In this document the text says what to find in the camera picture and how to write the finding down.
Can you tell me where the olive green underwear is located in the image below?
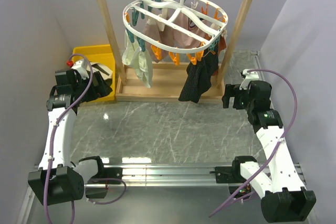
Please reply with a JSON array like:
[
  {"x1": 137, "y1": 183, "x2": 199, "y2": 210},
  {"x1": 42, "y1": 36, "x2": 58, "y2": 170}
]
[{"x1": 91, "y1": 62, "x2": 113, "y2": 86}]

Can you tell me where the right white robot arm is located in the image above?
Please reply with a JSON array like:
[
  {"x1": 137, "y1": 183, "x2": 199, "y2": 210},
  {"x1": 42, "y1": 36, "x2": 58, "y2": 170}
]
[{"x1": 222, "y1": 80, "x2": 316, "y2": 223}]

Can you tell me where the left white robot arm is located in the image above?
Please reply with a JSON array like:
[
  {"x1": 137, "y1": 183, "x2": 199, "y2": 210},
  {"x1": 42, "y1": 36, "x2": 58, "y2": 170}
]
[{"x1": 28, "y1": 69, "x2": 122, "y2": 206}]

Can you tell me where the pale green hanging underwear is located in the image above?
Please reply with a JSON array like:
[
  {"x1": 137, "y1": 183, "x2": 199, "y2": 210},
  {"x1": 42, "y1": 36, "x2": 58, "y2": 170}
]
[{"x1": 122, "y1": 29, "x2": 153, "y2": 88}]

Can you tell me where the black striped hanging underwear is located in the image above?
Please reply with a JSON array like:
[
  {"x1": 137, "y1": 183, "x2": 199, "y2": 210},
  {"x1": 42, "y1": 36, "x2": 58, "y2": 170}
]
[{"x1": 178, "y1": 44, "x2": 218, "y2": 103}]

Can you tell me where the rust orange hanging underwear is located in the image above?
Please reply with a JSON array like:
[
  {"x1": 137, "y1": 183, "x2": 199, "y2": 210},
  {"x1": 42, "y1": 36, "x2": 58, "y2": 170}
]
[{"x1": 212, "y1": 36, "x2": 226, "y2": 76}]

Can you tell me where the beige hanging underwear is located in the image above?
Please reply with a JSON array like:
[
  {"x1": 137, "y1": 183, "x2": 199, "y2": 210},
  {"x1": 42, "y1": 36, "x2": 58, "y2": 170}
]
[{"x1": 148, "y1": 7, "x2": 170, "y2": 33}]

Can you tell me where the pink hanging underwear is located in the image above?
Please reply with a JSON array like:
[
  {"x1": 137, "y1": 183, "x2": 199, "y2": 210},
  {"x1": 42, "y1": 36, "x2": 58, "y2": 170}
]
[{"x1": 143, "y1": 7, "x2": 211, "y2": 63}]

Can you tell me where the white round clip hanger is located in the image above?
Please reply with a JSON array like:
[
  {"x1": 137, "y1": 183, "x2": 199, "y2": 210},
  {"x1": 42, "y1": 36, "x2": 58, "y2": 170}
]
[{"x1": 123, "y1": 0, "x2": 228, "y2": 64}]

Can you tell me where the yellow plastic bin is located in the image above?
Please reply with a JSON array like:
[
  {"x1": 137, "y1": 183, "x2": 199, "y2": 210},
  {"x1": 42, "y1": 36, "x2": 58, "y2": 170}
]
[{"x1": 72, "y1": 44, "x2": 118, "y2": 103}]

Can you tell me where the wooden clothes rack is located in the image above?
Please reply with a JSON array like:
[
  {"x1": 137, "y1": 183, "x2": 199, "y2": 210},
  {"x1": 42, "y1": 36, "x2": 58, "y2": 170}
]
[{"x1": 97, "y1": 0, "x2": 252, "y2": 102}]

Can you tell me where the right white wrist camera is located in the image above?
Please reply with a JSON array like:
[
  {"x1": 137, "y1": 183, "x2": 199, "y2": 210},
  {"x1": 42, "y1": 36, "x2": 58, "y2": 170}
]
[{"x1": 239, "y1": 69, "x2": 259, "y2": 90}]

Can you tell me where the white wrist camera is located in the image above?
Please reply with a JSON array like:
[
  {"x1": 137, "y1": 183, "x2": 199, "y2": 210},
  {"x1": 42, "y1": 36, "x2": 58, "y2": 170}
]
[
  {"x1": 66, "y1": 59, "x2": 90, "y2": 82},
  {"x1": 239, "y1": 69, "x2": 259, "y2": 90}
]

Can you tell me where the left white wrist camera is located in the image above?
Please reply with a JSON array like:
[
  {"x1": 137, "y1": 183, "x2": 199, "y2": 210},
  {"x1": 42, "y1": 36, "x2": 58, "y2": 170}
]
[{"x1": 66, "y1": 59, "x2": 90, "y2": 82}]

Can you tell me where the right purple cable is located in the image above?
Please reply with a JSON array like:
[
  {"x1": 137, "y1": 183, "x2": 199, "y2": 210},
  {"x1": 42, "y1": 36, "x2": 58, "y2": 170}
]
[{"x1": 208, "y1": 69, "x2": 298, "y2": 218}]

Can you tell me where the aluminium mounting rail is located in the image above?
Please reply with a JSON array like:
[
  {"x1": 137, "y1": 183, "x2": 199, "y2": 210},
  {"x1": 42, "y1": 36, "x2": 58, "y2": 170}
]
[{"x1": 33, "y1": 162, "x2": 308, "y2": 188}]

